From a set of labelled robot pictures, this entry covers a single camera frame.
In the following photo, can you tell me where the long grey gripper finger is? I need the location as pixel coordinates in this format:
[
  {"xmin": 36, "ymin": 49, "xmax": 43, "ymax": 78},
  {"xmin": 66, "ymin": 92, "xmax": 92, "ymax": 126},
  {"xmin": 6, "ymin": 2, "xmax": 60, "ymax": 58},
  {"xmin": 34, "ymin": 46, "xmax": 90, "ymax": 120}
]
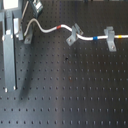
[{"xmin": 2, "ymin": 11, "xmax": 16, "ymax": 91}]

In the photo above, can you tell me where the grey metal gripper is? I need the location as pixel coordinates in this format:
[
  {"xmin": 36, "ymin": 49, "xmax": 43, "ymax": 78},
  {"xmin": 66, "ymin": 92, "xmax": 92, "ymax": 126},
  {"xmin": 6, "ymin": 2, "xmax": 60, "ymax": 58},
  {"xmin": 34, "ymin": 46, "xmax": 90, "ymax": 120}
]
[{"xmin": 0, "ymin": 0, "xmax": 23, "ymax": 40}]

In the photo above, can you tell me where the white cable with coloured bands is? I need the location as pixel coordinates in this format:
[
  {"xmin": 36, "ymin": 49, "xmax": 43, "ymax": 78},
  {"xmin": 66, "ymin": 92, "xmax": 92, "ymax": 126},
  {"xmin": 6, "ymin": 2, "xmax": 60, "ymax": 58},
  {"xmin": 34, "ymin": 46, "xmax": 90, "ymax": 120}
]
[{"xmin": 23, "ymin": 18, "xmax": 128, "ymax": 42}]

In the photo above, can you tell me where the grey green connector block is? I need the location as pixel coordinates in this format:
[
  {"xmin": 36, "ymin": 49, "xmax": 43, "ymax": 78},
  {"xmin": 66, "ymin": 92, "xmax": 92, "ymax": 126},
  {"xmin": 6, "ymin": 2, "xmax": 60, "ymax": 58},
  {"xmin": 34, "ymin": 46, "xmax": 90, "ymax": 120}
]
[{"xmin": 31, "ymin": 0, "xmax": 43, "ymax": 17}]

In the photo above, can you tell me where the grey cable clip left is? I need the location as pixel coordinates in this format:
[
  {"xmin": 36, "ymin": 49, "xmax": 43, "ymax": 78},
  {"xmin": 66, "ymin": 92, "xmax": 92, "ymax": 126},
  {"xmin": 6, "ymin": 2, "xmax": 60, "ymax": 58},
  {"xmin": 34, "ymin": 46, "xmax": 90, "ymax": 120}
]
[{"xmin": 24, "ymin": 26, "xmax": 33, "ymax": 44}]

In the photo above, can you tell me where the grey cable clip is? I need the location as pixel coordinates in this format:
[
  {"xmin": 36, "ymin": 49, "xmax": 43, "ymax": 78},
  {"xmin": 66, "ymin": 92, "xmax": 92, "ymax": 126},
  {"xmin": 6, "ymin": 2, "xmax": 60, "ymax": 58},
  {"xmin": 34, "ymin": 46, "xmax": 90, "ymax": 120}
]
[
  {"xmin": 104, "ymin": 26, "xmax": 116, "ymax": 52},
  {"xmin": 66, "ymin": 24, "xmax": 83, "ymax": 46},
  {"xmin": 24, "ymin": 26, "xmax": 33, "ymax": 44}
]

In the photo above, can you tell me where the thin grey wire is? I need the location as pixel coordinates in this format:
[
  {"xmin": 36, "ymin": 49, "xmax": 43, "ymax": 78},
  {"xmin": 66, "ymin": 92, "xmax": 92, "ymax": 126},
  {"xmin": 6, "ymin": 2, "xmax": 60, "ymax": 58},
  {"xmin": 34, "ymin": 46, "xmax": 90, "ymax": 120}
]
[{"xmin": 19, "ymin": 0, "xmax": 31, "ymax": 24}]

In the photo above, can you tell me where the grey cable clip middle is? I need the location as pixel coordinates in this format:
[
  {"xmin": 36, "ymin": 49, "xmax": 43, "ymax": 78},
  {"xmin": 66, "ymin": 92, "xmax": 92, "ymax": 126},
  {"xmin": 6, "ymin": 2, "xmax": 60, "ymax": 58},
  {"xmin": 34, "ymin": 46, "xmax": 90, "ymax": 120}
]
[{"xmin": 66, "ymin": 24, "xmax": 83, "ymax": 46}]

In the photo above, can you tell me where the grey cable clip right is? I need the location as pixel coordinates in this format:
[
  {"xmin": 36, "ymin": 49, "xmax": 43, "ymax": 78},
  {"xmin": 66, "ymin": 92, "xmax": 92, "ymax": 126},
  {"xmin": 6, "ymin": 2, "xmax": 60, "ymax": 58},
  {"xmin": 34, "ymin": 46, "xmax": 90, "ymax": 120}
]
[{"xmin": 104, "ymin": 26, "xmax": 116, "ymax": 52}]

